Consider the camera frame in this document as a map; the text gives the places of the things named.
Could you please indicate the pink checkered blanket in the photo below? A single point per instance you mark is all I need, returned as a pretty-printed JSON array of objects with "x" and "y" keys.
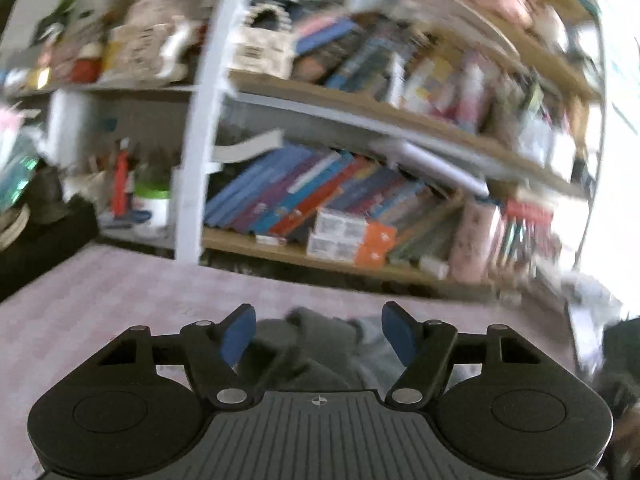
[{"x": 125, "y": 290}]

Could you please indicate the pink patterned pencil case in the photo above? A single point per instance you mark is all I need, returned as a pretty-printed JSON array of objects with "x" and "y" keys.
[{"x": 475, "y": 240}]

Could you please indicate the yellow tape roll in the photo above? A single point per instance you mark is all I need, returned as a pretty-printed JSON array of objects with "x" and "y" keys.
[{"x": 39, "y": 77}]

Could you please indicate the cream patterned ornament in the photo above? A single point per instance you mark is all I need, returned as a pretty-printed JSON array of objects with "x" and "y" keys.
[{"x": 150, "y": 40}]

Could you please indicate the row of colourful books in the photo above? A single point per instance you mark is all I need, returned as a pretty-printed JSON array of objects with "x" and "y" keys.
[{"x": 310, "y": 195}]

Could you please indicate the small white tube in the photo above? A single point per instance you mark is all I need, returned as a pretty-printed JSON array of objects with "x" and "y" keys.
[{"x": 272, "y": 239}]

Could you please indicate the white woven basket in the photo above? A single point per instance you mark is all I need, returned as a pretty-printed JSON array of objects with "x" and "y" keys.
[{"x": 262, "y": 42}]

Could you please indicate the white paper book block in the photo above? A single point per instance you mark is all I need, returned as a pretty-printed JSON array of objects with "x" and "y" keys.
[{"x": 250, "y": 146}]

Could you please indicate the grey sweatpants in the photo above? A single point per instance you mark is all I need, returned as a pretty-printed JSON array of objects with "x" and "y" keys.
[{"x": 300, "y": 355}]

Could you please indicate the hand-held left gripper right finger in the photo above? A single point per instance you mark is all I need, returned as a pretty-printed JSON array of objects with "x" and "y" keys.
[{"x": 400, "y": 332}]

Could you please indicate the shelf of mixed books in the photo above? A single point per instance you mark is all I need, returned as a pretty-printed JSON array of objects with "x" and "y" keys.
[{"x": 410, "y": 70}]

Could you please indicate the black bag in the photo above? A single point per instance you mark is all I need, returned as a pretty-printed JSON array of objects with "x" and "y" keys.
[{"x": 45, "y": 255}]

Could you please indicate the red white bottle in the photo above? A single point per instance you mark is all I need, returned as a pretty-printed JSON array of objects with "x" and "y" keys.
[{"x": 86, "y": 65}]

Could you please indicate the iridescent plastic bag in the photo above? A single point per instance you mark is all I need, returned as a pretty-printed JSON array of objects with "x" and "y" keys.
[{"x": 17, "y": 180}]

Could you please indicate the red glue bottle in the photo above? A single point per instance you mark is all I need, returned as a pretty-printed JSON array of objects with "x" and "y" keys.
[{"x": 120, "y": 185}]

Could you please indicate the orange white carton box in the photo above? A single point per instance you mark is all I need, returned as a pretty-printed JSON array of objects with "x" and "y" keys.
[
  {"x": 355, "y": 227},
  {"x": 345, "y": 252}
]

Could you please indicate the white jar green lid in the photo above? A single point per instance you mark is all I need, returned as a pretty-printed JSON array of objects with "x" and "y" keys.
[{"x": 151, "y": 212}]

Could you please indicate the row of thin books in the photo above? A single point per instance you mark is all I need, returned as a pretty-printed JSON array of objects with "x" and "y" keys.
[{"x": 527, "y": 235}]

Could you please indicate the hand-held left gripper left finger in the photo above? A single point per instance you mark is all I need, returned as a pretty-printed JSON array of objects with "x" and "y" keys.
[{"x": 239, "y": 335}]

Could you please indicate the white wooden bookshelf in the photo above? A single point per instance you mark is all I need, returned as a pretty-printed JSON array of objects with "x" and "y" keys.
[{"x": 200, "y": 160}]

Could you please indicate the beige wrist watch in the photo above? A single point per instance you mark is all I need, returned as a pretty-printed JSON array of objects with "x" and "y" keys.
[{"x": 12, "y": 230}]

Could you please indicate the small white bottle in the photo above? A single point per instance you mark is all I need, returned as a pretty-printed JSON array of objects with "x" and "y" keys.
[{"x": 434, "y": 266}]

